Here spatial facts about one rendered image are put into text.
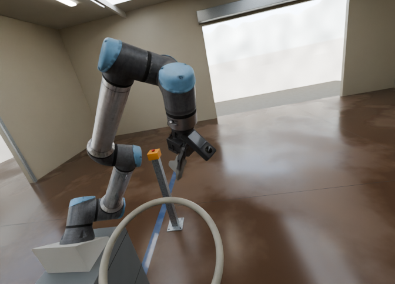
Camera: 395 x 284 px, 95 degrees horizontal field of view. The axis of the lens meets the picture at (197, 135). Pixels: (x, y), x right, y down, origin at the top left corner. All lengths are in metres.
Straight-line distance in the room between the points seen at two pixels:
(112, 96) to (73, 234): 1.04
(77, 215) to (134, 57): 1.15
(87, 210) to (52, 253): 0.26
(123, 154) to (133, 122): 6.63
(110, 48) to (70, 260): 1.22
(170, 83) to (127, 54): 0.15
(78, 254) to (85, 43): 7.22
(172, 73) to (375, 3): 8.17
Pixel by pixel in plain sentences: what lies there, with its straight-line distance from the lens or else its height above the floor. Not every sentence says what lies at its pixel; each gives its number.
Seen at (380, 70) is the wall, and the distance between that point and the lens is 8.77.
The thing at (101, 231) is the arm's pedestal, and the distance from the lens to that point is 1.69.
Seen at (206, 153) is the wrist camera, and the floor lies 1.58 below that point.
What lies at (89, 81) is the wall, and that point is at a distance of 8.03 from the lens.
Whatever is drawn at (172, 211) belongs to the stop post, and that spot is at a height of 0.25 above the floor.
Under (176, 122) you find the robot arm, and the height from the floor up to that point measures 1.70.
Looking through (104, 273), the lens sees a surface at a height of 1.18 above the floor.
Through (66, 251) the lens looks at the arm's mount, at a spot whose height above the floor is 1.02.
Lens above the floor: 1.82
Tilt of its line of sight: 20 degrees down
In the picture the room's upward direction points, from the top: 12 degrees counter-clockwise
